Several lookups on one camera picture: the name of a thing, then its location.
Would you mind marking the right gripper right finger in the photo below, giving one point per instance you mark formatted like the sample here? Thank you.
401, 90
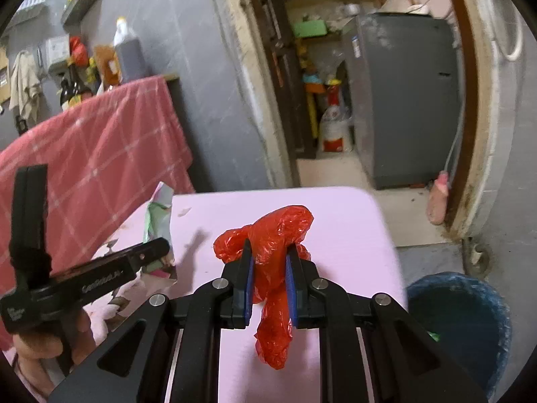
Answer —
371, 349

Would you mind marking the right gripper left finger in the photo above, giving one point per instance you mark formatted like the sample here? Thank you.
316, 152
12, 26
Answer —
168, 350

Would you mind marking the green white wrapper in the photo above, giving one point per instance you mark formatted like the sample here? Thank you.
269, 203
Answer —
157, 225

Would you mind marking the red plastic bag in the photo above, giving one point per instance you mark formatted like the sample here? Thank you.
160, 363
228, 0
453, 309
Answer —
270, 237

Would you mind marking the blue trash bin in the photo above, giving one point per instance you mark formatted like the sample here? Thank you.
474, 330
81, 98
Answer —
472, 320

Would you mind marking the person's left hand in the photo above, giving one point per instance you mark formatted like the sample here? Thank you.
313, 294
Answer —
32, 347

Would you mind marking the green plastic wrapper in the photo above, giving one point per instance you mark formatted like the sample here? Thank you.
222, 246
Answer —
435, 336

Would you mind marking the pink floral table cloth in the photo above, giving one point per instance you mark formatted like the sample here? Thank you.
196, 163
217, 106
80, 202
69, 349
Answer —
169, 348

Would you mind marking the red checked cloth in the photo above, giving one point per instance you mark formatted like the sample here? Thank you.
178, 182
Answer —
105, 157

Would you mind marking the pink bottle on floor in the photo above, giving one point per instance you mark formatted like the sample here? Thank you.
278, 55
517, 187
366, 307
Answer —
438, 199

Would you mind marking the hanging white towel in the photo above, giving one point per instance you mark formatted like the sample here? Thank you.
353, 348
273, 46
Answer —
25, 87

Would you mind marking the dark sauce bottle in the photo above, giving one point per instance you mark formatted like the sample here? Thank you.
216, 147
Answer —
73, 91

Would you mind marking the red white sack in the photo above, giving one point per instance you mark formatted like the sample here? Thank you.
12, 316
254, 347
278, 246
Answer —
335, 134

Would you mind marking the brown snack packet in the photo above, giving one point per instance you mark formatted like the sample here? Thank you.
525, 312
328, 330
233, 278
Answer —
107, 64

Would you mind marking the large dark liquid jug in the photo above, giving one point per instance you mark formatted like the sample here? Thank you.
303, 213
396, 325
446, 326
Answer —
128, 49

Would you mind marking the grey refrigerator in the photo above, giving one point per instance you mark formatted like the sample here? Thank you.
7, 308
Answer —
404, 88

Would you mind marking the green box on shelf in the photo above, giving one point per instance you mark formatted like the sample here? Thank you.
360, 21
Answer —
310, 28

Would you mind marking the metal pot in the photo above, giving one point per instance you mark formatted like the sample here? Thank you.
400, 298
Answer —
351, 9

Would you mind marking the dark wooden door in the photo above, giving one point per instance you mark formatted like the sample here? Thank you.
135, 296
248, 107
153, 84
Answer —
279, 46

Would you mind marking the wall shelf rack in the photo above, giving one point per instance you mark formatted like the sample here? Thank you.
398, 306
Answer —
75, 11

